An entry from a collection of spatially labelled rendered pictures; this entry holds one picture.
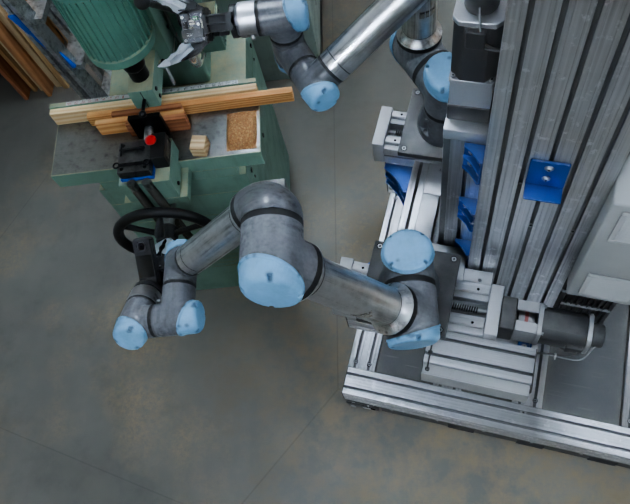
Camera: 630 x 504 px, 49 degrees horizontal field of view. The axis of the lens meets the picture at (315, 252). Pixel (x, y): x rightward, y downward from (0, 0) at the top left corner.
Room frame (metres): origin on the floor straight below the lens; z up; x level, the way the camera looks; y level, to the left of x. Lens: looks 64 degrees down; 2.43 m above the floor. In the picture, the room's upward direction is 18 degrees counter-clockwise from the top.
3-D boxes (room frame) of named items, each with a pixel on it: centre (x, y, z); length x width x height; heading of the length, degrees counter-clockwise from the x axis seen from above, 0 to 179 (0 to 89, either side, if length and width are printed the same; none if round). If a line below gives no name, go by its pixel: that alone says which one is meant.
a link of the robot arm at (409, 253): (0.61, -0.19, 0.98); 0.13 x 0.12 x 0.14; 164
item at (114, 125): (1.30, 0.35, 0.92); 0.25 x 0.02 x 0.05; 76
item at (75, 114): (1.34, 0.30, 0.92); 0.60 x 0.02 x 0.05; 76
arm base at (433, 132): (1.04, -0.45, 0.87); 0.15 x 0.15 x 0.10
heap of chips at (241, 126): (1.18, 0.09, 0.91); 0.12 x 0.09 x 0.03; 166
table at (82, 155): (1.22, 0.33, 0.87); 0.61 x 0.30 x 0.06; 76
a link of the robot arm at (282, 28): (1.11, -0.09, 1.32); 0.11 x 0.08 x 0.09; 75
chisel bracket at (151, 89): (1.34, 0.28, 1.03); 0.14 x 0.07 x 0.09; 166
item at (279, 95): (1.30, 0.21, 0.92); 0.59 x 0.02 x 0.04; 76
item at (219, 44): (1.46, 0.09, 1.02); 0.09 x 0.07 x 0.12; 76
